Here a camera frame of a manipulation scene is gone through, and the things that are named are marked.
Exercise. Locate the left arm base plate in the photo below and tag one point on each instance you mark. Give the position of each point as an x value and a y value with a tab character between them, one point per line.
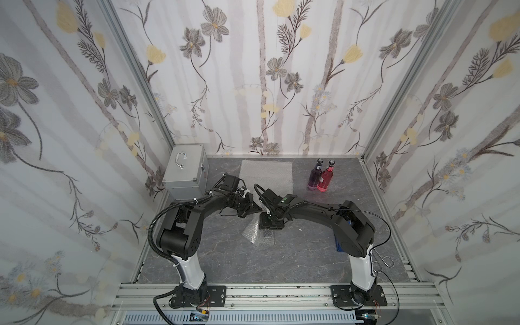
205	296

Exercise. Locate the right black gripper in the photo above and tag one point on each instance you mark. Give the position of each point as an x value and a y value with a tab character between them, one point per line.
269	213

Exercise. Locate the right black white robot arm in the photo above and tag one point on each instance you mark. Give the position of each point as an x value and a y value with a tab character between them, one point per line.
352	230

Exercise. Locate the single bubble wrap sheet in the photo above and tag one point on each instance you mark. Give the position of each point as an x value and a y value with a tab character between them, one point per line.
257	236

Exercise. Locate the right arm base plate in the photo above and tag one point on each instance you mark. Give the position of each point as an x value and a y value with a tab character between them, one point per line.
348	296

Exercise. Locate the dark purple bottle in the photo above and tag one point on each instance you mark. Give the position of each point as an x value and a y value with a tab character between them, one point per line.
315	175

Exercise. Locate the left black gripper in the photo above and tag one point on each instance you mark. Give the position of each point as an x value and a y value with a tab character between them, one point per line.
245	202

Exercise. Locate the bubble wrap sheet stack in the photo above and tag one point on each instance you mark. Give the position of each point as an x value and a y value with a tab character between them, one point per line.
274	175

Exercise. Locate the blue tape dispenser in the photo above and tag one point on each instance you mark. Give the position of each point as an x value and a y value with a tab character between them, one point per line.
338	246

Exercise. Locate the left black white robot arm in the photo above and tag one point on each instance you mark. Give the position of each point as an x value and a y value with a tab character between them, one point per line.
175	234

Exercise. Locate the grey metal case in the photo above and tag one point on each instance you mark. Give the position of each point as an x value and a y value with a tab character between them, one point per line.
187	172

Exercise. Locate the pink red bottle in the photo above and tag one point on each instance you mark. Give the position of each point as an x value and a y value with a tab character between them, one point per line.
326	177

